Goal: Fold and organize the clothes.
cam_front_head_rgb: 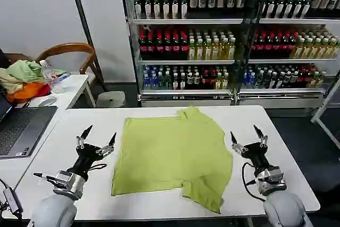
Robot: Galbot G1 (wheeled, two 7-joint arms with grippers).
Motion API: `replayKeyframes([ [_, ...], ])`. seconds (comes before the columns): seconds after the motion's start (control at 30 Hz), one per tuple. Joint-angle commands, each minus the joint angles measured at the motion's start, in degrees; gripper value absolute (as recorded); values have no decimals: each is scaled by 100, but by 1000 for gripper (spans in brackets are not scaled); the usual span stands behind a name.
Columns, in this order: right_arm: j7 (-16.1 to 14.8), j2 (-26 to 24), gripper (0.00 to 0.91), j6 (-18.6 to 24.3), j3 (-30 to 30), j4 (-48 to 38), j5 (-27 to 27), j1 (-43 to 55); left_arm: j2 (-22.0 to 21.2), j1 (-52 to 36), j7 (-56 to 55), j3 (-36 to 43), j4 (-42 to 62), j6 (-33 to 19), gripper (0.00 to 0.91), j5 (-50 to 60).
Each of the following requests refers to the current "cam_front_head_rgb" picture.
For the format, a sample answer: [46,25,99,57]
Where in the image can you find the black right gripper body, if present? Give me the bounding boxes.
[241,142,272,174]

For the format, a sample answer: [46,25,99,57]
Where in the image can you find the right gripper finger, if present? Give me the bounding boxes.
[252,124,269,148]
[229,131,245,154]

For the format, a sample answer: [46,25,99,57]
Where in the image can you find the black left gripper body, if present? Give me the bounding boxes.
[66,143,109,180]

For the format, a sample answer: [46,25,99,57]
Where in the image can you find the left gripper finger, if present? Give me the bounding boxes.
[75,124,94,150]
[96,131,117,157]

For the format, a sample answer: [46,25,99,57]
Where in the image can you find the lime green shirt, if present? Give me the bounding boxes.
[110,106,234,214]

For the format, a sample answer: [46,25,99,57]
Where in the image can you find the grey round stool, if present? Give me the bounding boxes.
[96,90,126,109]

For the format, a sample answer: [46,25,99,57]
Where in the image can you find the white side table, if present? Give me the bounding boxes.
[0,74,97,193]

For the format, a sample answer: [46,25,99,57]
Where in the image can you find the white computer mouse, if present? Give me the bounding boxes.
[33,95,58,107]

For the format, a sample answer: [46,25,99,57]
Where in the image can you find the grey laptop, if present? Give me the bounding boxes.
[0,93,58,158]

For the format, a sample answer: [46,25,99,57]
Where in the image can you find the clear plastic water bottle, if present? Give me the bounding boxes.
[39,60,58,91]

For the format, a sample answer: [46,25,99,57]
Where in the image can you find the orange garment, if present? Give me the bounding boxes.
[6,81,52,103]

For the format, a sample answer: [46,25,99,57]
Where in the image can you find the brown wooden chair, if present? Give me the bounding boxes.
[34,42,107,93]

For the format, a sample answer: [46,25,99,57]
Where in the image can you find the light green garment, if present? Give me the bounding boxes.
[6,60,67,82]

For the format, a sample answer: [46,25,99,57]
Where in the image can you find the beige garment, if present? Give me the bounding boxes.
[0,68,25,94]

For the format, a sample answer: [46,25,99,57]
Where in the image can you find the glass shelf of drink bottles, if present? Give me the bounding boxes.
[236,0,340,110]
[118,0,262,107]

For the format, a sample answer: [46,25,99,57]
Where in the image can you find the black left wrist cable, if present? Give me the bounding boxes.
[86,163,107,182]

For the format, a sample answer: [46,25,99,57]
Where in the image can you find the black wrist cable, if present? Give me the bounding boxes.
[86,163,107,182]
[241,162,266,203]

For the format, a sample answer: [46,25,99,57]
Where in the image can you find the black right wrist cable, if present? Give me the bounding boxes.
[241,162,266,203]

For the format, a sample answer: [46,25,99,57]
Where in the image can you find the white metal rack frame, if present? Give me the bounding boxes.
[310,77,340,151]

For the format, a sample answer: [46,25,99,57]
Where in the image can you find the grey cable adapter hub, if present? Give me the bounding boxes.
[0,178,24,220]

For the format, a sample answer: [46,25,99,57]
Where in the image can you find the black slanted wall strip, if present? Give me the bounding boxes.
[66,0,109,92]

